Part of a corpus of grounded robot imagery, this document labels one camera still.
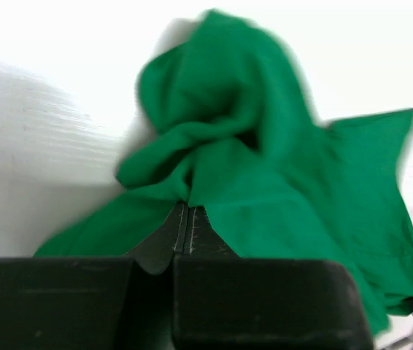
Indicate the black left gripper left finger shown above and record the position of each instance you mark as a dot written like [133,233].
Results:
[92,302]

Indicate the green t-shirt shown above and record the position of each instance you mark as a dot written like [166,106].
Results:
[235,137]

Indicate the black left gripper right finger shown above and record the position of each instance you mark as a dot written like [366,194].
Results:
[222,301]

